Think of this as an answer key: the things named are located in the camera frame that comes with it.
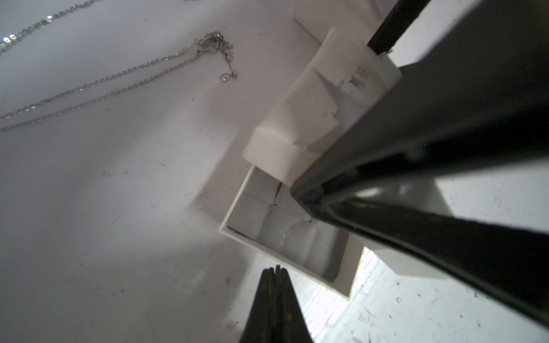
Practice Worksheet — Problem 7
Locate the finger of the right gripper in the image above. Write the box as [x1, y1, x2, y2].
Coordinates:
[367, 0, 430, 54]
[291, 1, 548, 325]

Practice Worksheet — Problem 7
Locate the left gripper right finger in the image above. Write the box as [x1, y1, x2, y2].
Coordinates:
[275, 265, 313, 342]

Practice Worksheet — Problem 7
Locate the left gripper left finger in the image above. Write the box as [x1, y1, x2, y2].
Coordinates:
[240, 268, 276, 343]

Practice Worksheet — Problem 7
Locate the white jewelry box lid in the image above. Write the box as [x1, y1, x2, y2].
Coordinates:
[293, 0, 397, 43]

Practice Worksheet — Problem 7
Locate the thin silver necklace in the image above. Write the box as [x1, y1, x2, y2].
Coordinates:
[0, 31, 237, 131]
[0, 0, 104, 54]

